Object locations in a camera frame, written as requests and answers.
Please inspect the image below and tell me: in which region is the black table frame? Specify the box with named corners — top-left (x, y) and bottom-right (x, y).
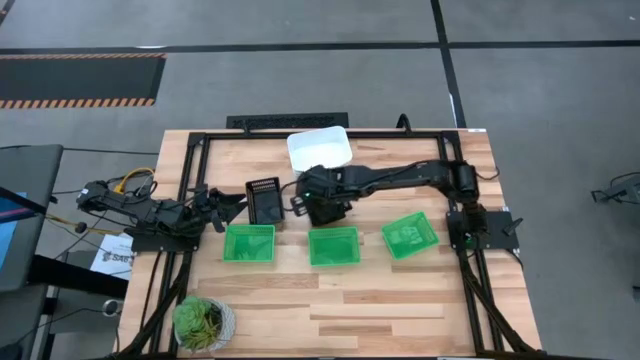
top-left (117, 128), bottom-right (539, 360)

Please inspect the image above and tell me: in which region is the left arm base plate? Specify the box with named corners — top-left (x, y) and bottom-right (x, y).
top-left (130, 227), bottom-right (201, 254)

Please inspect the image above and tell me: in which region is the green succulent plant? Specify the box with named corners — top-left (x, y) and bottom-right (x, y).
top-left (172, 295), bottom-right (224, 351)

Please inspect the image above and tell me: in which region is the white printed paper sheet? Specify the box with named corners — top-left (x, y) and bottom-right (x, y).
top-left (89, 232), bottom-right (135, 281)

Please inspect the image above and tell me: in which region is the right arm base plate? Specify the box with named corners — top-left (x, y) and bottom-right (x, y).
top-left (446, 209), bottom-right (521, 251)

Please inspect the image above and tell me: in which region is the black hazard-striped floor mat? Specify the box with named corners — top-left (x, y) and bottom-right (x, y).
top-left (0, 52), bottom-right (168, 110)

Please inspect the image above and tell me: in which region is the white woven plant pot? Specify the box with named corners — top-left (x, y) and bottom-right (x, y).
top-left (173, 298), bottom-right (237, 353)

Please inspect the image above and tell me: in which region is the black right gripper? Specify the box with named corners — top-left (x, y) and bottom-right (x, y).
top-left (290, 165), bottom-right (354, 218)

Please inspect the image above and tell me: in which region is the green plastic basket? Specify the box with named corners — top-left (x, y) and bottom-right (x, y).
top-left (222, 223), bottom-right (277, 264)
top-left (380, 210), bottom-right (441, 261)
top-left (307, 226), bottom-right (362, 267)

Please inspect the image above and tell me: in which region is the grey stand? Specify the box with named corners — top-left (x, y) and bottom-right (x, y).
top-left (590, 172), bottom-right (640, 205)

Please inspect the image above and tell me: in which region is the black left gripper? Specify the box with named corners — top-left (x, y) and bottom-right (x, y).
top-left (189, 184), bottom-right (249, 234)

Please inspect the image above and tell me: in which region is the white plastic basket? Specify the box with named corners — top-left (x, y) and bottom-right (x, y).
top-left (286, 125), bottom-right (354, 176)

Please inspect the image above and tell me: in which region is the blue panel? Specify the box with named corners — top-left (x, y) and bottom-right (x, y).
top-left (0, 192), bottom-right (29, 271)

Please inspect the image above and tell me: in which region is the black perforated strip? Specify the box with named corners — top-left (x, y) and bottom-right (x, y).
top-left (225, 112), bottom-right (350, 130)

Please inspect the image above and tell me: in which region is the yellow cable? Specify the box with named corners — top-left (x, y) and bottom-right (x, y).
top-left (113, 167), bottom-right (156, 194)

